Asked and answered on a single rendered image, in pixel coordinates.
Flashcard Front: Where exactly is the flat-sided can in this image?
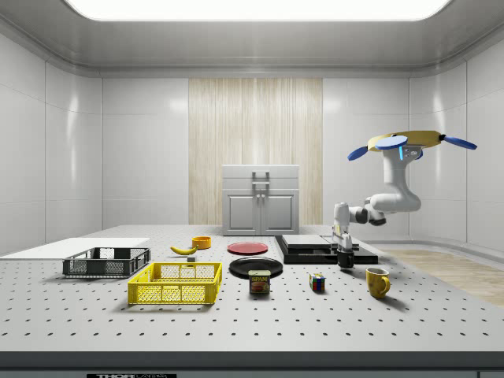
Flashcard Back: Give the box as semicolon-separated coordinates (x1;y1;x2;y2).
248;269;272;295

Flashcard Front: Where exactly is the white board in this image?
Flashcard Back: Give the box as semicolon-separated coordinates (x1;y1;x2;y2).
0;237;151;261

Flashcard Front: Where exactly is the drone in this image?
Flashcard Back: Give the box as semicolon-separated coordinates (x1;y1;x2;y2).
346;129;479;161

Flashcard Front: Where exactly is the red plate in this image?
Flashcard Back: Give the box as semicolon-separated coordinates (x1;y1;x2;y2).
227;241;269;256

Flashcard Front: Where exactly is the dark grey basket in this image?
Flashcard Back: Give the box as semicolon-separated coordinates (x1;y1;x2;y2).
62;246;152;280

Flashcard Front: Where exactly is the black stove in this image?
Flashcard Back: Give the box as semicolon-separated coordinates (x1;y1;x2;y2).
274;234;380;265

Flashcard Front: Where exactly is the banana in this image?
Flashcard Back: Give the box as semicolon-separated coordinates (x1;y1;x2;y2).
169;244;199;257

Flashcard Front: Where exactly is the yellow mug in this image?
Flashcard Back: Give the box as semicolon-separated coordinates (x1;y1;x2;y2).
365;267;392;300

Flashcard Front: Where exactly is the black plate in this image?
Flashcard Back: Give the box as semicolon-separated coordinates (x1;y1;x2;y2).
228;256;284;279

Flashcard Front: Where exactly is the yellow basket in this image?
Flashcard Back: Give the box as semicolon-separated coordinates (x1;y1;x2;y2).
127;261;224;306

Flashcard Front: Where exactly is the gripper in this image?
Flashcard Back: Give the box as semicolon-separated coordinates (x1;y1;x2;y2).
332;233;354;256

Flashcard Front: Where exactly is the white cabinet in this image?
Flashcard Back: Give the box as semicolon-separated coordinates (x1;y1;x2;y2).
221;164;301;237

